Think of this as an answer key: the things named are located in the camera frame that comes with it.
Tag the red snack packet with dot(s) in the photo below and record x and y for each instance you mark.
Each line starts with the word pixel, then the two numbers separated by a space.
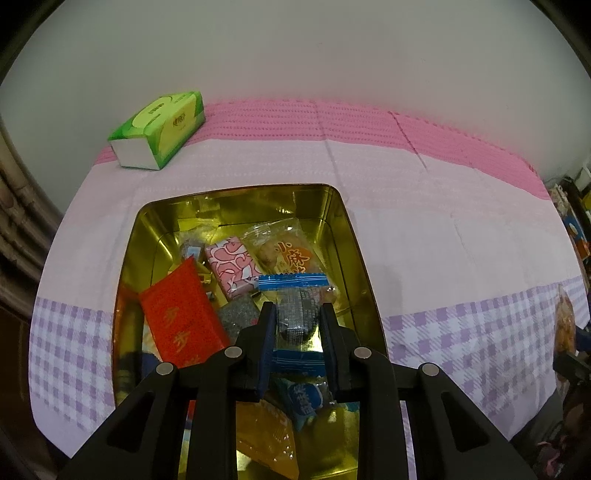
pixel 182 314

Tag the grey silver snack block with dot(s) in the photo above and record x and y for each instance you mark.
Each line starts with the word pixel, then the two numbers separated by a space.
pixel 238 316

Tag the small yellow candy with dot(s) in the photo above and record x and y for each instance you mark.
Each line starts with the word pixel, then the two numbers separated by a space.
pixel 205 273

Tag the brown patterned curtain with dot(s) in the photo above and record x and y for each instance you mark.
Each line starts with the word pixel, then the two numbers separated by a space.
pixel 23 217

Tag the dark snack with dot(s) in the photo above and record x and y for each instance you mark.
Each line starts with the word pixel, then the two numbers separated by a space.
pixel 298 309

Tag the green tissue pack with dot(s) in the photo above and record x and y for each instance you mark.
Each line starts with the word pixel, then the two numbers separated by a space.
pixel 161 129

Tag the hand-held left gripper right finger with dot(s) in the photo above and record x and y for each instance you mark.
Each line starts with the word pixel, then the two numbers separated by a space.
pixel 330 355

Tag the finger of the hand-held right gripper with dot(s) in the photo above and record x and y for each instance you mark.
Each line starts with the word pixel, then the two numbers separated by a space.
pixel 572 367

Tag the dark side table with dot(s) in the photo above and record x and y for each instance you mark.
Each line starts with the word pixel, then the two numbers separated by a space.
pixel 577 217

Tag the small blue-white snack packet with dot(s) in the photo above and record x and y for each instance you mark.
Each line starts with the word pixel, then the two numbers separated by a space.
pixel 302 399

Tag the yellow-orange snack bag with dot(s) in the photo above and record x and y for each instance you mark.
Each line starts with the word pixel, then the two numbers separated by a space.
pixel 263 438

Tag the clear packet of brown biscuits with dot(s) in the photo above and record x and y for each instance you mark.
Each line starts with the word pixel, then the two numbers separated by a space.
pixel 564 332

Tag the small blue-white candy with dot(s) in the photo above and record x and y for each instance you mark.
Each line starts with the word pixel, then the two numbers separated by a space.
pixel 191 250

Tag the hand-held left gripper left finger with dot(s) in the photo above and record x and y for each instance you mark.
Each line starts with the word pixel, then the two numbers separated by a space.
pixel 268 350

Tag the clear pack of fried dough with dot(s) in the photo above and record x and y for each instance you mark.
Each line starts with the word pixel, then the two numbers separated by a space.
pixel 281 254

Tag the blue cracker packet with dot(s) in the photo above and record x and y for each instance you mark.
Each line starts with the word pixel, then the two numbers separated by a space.
pixel 150 355

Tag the gold tin box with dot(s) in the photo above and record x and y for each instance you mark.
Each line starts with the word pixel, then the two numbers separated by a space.
pixel 138 240

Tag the pink patterned snack packet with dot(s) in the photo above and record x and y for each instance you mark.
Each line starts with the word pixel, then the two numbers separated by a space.
pixel 231 265

